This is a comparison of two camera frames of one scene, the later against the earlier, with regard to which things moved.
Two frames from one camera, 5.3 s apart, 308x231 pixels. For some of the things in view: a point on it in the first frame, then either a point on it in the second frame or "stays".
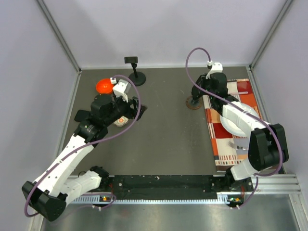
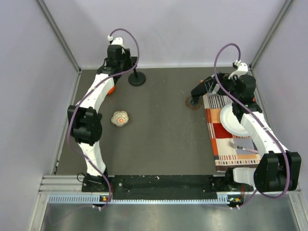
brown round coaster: [193, 104] stays
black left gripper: [131, 112] → [126, 57]
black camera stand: [137, 78] stays
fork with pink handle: [234, 146] stays
